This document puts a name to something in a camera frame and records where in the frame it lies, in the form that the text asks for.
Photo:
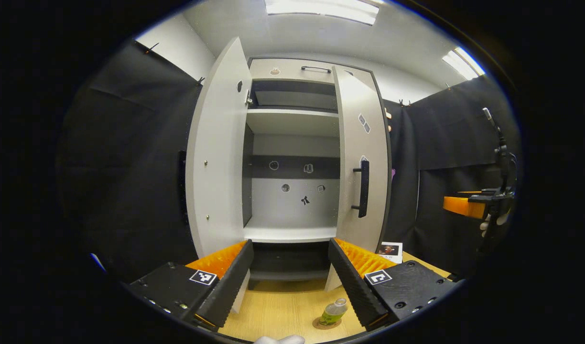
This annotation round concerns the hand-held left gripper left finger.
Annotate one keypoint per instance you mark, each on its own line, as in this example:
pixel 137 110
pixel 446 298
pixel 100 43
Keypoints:
pixel 228 286

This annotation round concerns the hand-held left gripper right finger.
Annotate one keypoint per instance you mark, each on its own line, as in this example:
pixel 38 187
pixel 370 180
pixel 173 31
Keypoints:
pixel 352 286

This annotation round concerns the white cabinet shelf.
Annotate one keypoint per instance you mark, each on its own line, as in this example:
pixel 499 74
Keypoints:
pixel 292 234
pixel 292 123

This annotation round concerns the ceiling light panel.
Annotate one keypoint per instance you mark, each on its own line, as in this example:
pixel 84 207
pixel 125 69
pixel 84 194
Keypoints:
pixel 321 8
pixel 462 62

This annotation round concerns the grey cabinet drawer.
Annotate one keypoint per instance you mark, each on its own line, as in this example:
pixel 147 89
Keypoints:
pixel 292 74

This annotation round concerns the grey cabinet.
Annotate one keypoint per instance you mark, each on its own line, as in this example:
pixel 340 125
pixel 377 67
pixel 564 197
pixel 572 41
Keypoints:
pixel 292 145

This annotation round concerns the light grey cabinet door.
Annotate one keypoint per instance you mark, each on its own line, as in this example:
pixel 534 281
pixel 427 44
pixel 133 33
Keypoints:
pixel 352 143
pixel 216 157

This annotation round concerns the printed photo card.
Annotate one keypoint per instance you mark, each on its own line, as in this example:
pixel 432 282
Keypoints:
pixel 389 249

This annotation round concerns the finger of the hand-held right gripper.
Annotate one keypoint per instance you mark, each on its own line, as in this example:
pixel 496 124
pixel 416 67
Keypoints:
pixel 464 206

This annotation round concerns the green label plastic bottle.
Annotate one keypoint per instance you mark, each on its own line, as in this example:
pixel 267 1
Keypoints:
pixel 331 313

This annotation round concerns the metal door hinge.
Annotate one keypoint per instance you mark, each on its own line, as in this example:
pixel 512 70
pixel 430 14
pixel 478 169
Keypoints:
pixel 248 99

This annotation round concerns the black backdrop cloth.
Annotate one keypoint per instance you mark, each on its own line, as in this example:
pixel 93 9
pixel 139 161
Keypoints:
pixel 130 143
pixel 445 143

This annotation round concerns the round brown coaster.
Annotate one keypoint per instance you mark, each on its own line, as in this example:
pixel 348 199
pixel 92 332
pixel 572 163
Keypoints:
pixel 321 327

